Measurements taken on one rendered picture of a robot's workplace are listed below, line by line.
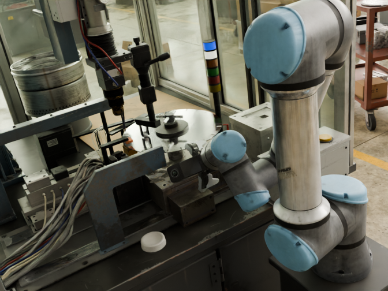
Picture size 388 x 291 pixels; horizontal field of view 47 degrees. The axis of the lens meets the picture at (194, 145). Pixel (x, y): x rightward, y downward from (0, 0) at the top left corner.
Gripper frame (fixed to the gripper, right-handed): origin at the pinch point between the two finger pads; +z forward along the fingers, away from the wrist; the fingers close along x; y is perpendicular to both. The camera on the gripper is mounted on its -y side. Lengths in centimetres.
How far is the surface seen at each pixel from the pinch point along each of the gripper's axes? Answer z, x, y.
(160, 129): 10.5, 15.8, -3.4
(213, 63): 18.2, 35.3, 24.2
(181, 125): 9.3, 15.1, 3.2
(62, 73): 53, 57, -27
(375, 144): 142, -11, 165
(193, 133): 4.9, 10.8, 5.1
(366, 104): 143, 17, 170
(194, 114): 17.4, 19.2, 11.0
